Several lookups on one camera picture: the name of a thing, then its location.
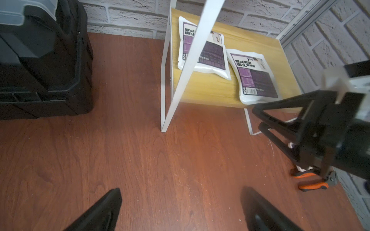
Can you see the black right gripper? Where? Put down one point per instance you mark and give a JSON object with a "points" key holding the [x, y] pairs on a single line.
{"points": [[325, 133]]}

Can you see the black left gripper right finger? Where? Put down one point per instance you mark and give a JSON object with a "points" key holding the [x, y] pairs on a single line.
{"points": [[261, 215]]}

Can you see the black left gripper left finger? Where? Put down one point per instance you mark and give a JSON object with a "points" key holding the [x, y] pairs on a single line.
{"points": [[102, 216]]}

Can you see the purple coffee bag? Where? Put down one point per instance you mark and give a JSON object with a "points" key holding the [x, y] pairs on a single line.
{"points": [[212, 59], [257, 83]]}

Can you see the black plastic toolbox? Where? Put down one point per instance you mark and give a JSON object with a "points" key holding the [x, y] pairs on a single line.
{"points": [[46, 59]]}

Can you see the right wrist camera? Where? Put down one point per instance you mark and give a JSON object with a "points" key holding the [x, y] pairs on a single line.
{"points": [[353, 78]]}

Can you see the orange handled pliers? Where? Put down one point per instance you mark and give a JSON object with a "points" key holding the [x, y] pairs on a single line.
{"points": [[311, 179]]}

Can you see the white frame wooden shelf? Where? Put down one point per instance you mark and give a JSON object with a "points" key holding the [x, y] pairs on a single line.
{"points": [[207, 89]]}

